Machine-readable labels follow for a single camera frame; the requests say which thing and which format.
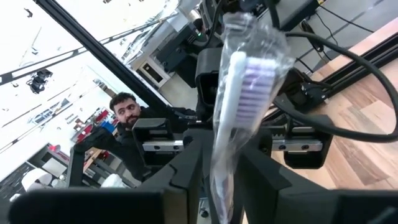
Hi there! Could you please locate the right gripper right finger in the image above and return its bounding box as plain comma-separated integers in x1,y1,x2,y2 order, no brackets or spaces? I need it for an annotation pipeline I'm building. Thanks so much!
238,139,398,224

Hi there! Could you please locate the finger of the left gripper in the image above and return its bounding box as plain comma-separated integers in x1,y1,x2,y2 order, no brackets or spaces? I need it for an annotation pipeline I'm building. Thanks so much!
182,126,215,141
242,124,289,156

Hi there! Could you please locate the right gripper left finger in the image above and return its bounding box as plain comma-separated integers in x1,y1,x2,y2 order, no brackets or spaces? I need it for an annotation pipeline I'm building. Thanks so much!
8,136,214,224

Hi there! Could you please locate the person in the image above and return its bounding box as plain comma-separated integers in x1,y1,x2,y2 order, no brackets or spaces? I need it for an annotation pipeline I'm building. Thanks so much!
73,91,197,182

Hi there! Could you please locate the black ceiling spot lamp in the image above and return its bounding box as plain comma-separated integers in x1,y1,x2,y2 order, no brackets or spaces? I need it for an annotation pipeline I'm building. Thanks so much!
26,68,54,95

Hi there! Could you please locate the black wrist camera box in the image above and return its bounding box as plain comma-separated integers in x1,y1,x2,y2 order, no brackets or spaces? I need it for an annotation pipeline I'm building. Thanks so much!
195,48,223,122

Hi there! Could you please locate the thick black cable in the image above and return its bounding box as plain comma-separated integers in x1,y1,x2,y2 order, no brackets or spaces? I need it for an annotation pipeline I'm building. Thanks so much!
273,30,398,144

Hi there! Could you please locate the black frame post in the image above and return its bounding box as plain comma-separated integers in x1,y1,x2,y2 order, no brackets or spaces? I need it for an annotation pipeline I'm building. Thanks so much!
33,0,170,108

